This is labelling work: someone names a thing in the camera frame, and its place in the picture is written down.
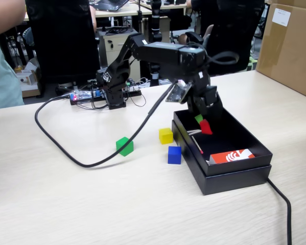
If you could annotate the green black checkered mat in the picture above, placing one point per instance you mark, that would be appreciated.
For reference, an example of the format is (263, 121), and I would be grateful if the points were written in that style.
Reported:
(252, 65)

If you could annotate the large brown cardboard box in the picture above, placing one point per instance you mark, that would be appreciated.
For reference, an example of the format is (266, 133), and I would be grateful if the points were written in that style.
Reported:
(290, 51)

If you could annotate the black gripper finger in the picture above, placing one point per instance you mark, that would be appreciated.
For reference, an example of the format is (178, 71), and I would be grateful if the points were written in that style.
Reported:
(197, 114)
(215, 114)

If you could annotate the black cardboard box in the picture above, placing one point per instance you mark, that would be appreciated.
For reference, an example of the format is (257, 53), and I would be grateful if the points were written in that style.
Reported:
(232, 137)

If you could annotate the small brown cardboard box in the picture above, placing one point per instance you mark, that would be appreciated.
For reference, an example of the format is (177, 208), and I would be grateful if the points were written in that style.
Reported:
(30, 92)

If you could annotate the red wooden cube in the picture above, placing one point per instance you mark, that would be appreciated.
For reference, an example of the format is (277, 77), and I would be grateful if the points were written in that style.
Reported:
(206, 127)

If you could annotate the beige office desk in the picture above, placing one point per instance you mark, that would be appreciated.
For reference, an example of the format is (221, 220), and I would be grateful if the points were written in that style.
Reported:
(122, 12)

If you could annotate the red white printed card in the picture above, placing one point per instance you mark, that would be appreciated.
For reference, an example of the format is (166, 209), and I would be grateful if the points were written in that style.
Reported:
(219, 158)

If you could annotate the blue wooden cube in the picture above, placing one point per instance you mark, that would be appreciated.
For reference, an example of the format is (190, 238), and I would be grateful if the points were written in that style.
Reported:
(174, 155)

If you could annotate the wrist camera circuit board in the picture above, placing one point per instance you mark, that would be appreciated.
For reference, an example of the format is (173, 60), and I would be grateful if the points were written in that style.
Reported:
(177, 93)

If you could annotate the bare person forearm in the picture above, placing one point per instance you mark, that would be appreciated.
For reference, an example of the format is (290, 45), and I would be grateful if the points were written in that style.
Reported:
(2, 15)

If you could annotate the yellow wooden cube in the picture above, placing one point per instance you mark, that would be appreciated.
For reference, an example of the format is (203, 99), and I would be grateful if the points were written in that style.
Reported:
(166, 136)

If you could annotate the white shipping label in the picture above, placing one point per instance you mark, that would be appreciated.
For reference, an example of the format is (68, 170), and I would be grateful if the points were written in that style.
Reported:
(281, 16)

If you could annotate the thin black pole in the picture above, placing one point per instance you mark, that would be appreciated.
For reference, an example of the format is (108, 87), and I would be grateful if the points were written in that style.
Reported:
(140, 15)

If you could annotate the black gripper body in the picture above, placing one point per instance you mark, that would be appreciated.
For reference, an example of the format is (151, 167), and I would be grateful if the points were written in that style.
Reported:
(206, 97)

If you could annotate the black cylindrical post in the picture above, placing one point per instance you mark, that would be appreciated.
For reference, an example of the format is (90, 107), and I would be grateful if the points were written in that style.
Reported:
(156, 23)

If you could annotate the black open box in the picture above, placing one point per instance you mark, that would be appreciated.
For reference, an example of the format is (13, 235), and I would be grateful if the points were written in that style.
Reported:
(232, 182)

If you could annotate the beige drawer pedestal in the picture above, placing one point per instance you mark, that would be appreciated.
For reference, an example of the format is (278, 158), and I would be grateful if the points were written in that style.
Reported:
(114, 46)

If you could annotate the black power strip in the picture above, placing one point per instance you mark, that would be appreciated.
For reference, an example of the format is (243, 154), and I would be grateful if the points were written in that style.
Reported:
(135, 93)

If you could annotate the black laptop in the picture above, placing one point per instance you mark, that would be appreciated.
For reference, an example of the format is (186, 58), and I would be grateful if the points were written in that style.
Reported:
(109, 3)

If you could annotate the black mesh office chair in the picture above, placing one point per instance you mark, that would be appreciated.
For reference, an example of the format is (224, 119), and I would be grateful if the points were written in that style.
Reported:
(232, 30)
(63, 38)

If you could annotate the small white cardboard box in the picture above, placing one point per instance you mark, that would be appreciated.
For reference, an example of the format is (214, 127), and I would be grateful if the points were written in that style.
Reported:
(25, 79)

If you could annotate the green wooden cube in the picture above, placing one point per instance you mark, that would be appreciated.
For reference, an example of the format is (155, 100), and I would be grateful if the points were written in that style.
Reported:
(120, 142)

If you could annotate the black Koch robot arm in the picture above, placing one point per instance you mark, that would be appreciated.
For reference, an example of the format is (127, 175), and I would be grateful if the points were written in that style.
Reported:
(155, 52)

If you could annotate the controller board pink light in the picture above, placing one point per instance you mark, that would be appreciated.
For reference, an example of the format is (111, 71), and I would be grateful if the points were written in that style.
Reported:
(83, 95)

